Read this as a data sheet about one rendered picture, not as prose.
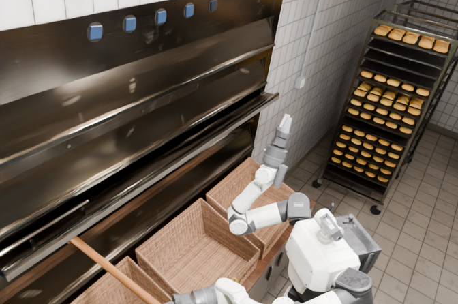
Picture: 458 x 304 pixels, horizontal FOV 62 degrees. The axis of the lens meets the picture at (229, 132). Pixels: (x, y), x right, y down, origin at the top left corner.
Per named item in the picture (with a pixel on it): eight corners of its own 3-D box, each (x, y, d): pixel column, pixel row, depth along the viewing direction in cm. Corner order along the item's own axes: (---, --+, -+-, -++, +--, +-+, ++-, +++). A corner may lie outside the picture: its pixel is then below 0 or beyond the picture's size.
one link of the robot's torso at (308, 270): (324, 249, 185) (345, 194, 166) (367, 311, 159) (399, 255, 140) (270, 261, 175) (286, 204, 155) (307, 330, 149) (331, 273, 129)
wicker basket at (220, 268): (132, 282, 213) (132, 249, 198) (196, 226, 253) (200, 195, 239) (200, 337, 192) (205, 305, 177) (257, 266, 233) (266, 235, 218)
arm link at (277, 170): (268, 151, 164) (260, 176, 166) (259, 153, 154) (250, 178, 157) (292, 161, 159) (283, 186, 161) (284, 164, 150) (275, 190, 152)
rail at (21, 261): (5, 277, 116) (2, 273, 117) (279, 95, 247) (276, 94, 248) (3, 272, 115) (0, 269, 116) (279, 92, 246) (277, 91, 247)
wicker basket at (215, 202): (200, 224, 255) (203, 193, 241) (243, 183, 297) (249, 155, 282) (262, 262, 235) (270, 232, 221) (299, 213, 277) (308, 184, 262)
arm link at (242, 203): (245, 180, 166) (219, 210, 172) (247, 194, 157) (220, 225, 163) (264, 192, 169) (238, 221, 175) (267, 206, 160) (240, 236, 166)
